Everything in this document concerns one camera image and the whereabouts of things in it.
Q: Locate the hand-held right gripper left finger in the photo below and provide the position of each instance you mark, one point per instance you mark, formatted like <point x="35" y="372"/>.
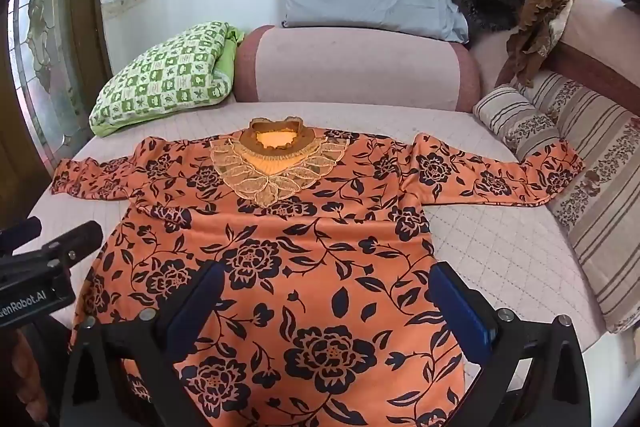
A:
<point x="200" y="302"/>

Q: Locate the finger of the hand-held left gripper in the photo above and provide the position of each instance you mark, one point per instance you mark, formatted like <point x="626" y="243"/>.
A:
<point x="20" y="234"/>
<point x="75" y="242"/>

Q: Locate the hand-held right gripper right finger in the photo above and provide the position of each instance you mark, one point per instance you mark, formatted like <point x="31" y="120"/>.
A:
<point x="457" y="307"/>

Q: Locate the orange black floral blouse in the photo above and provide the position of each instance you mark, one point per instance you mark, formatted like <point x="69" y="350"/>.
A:
<point x="320" y="267"/>

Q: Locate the quilted bed mattress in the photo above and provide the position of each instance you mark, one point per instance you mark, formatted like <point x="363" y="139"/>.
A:
<point x="500" y="247"/>

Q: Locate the green white checkered pillow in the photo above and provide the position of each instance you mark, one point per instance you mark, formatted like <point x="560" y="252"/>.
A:
<point x="165" y="72"/>

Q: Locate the large striped floral cushion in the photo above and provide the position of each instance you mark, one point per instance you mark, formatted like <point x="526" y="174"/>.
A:
<point x="600" y="177"/>

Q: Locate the stained glass door panel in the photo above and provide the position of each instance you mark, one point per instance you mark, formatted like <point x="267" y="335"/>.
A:
<point x="45" y="42"/>

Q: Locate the striped floral bolster pillow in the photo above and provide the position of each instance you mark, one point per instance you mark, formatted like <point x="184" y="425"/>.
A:
<point x="520" y="117"/>

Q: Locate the pink maroon bolster cushion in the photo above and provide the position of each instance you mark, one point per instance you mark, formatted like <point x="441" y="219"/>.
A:
<point x="350" y="67"/>

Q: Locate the pink maroon backrest cushion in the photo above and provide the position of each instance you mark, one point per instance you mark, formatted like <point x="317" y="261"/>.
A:
<point x="595" y="52"/>

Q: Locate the brown ruffled cloth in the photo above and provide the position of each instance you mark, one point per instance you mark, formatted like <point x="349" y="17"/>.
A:
<point x="540" y="7"/>

